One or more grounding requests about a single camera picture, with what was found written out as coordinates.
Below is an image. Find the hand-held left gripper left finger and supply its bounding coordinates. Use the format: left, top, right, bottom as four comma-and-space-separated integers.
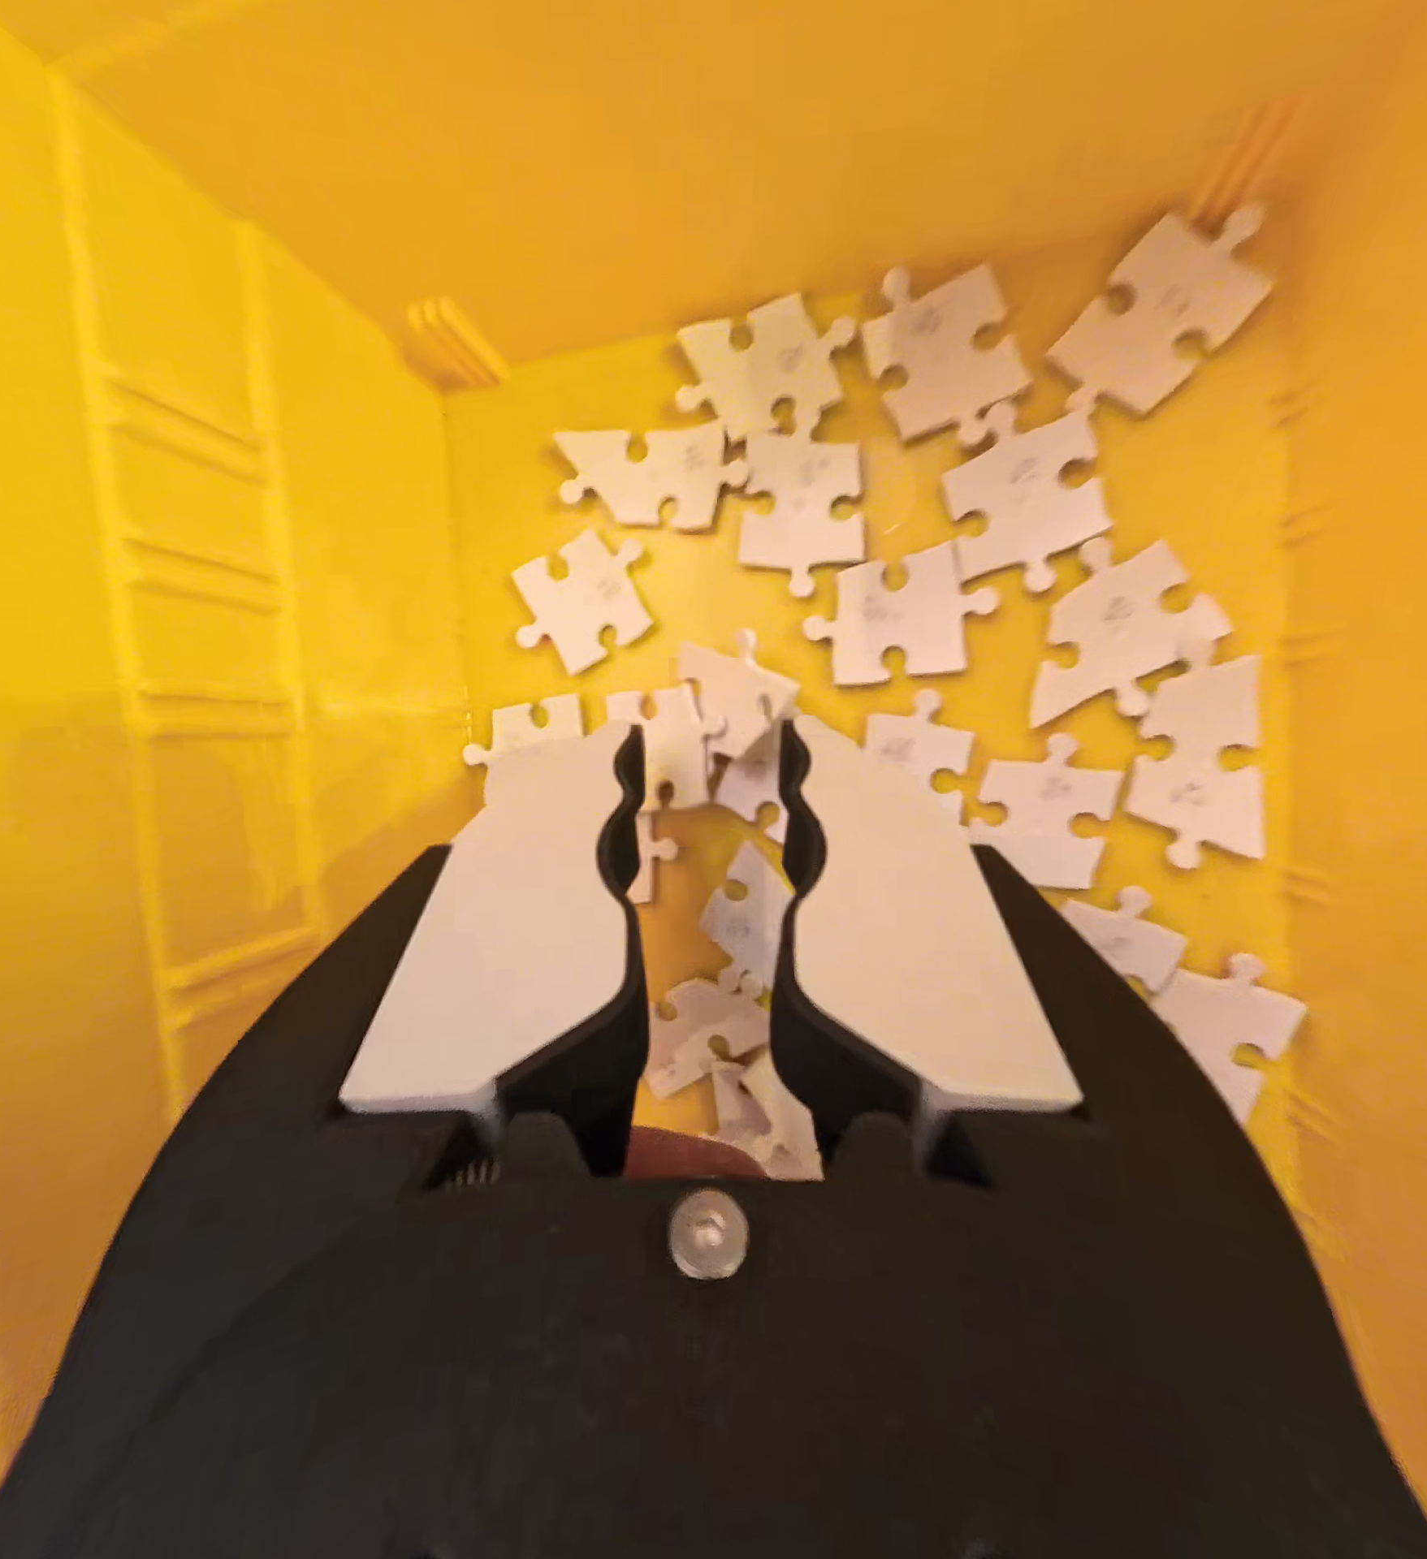
336, 720, 654, 1180

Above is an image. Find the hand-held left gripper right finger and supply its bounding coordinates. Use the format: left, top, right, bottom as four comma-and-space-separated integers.
769, 715, 1087, 1175

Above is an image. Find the pile of white puzzle pieces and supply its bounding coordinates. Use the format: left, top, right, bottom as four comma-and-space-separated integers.
464, 199, 1313, 1180

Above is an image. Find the yellow plastic bin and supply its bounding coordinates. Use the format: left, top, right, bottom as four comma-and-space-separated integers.
0, 0, 1427, 1559

